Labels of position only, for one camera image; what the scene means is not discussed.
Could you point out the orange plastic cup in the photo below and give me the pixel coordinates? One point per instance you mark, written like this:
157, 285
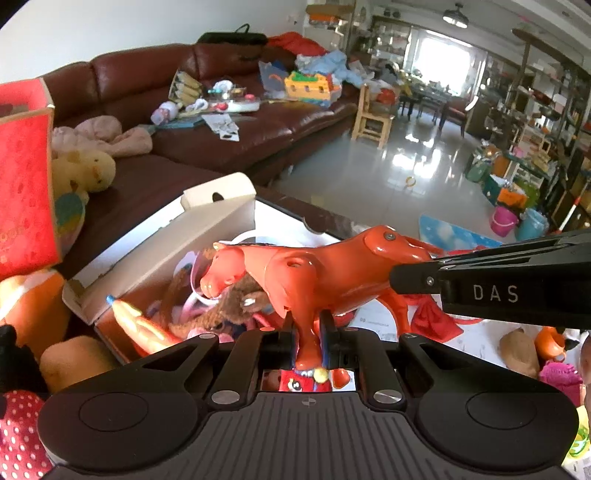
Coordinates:
547, 344

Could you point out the yellow duck plush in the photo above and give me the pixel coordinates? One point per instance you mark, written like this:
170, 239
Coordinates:
83, 168

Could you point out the dark dining table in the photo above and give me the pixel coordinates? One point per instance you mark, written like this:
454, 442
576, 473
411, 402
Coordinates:
429, 94

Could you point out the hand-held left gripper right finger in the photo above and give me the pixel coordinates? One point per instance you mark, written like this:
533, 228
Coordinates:
327, 341

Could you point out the ceiling lamp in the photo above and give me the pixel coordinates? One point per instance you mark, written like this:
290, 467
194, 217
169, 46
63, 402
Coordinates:
455, 16

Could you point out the display shelf unit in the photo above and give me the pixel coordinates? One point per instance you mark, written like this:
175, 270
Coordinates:
554, 92

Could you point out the blue bucket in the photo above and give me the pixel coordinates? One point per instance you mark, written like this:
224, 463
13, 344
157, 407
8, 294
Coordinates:
533, 226

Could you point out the white toy tray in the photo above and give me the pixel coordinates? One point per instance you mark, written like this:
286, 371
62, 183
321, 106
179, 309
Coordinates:
233, 97

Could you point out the blue floor mat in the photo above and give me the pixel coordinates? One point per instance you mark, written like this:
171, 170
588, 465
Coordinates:
448, 233

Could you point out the black bag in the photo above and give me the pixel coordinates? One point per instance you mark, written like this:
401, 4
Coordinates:
231, 38

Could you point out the pink bucket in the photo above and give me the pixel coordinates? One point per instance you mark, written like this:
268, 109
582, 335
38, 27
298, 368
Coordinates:
503, 224

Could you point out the white card sheet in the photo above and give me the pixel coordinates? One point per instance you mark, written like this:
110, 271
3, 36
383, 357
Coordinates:
221, 127

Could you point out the pink cloth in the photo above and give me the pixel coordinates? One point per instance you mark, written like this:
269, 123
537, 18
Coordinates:
106, 134

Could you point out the black plush toy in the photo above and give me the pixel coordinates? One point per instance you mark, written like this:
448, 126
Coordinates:
14, 364

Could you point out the brown leather sofa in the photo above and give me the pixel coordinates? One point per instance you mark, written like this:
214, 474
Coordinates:
231, 143

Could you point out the pink bow headband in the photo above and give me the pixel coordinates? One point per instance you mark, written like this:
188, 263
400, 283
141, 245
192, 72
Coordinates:
196, 295

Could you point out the tan plush toy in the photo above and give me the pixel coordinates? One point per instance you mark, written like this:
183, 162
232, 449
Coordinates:
74, 360

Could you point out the wooden chair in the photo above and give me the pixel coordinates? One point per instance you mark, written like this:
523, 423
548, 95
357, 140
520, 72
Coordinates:
369, 124

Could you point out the red bow headband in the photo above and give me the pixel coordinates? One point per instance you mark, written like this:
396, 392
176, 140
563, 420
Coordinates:
429, 318

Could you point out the small doll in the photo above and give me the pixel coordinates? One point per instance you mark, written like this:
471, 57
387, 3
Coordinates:
166, 111

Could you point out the yellow toy block set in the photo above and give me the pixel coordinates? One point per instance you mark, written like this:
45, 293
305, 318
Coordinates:
309, 87

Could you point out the yellow packet toy set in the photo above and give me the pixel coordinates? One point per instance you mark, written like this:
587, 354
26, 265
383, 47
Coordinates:
184, 86

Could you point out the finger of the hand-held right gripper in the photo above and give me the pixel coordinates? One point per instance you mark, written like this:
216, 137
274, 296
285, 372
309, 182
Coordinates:
415, 277

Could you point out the orange plush toy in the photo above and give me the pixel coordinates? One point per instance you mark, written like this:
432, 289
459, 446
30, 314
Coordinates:
27, 304

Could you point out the brown plush toy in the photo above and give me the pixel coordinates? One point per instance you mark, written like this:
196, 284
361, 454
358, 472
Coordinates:
240, 300

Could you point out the red gift box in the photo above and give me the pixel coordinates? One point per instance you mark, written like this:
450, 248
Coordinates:
25, 184

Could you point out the blue cloth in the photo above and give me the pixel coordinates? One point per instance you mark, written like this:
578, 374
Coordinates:
330, 62

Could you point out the cardboard storage box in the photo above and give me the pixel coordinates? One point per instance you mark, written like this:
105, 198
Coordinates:
138, 258

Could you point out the red bird plush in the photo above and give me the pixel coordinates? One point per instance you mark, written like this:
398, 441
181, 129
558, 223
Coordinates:
295, 383

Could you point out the red polka-dot plush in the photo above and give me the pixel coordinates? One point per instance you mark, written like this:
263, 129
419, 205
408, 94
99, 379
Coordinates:
18, 438

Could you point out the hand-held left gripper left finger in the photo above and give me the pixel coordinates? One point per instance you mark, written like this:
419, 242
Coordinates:
288, 339

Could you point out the orange toy horse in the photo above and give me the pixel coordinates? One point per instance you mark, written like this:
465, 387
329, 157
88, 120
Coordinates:
295, 272

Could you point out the red cloth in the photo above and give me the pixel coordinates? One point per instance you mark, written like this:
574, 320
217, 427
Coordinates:
300, 44

